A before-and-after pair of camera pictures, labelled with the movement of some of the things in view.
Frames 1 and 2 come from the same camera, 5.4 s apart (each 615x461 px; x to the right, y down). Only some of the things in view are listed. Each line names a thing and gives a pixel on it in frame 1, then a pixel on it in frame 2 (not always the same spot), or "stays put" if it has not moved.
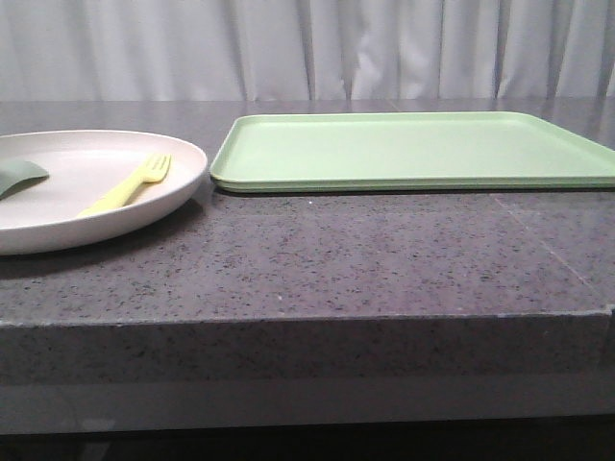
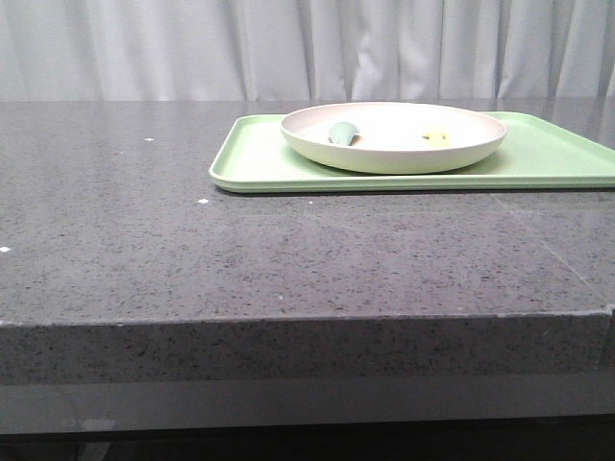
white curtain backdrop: [306, 50] stays put
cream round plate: [100, 183] -> [390, 140]
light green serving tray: [390, 151] stays put
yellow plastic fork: [154, 172] -> [436, 135]
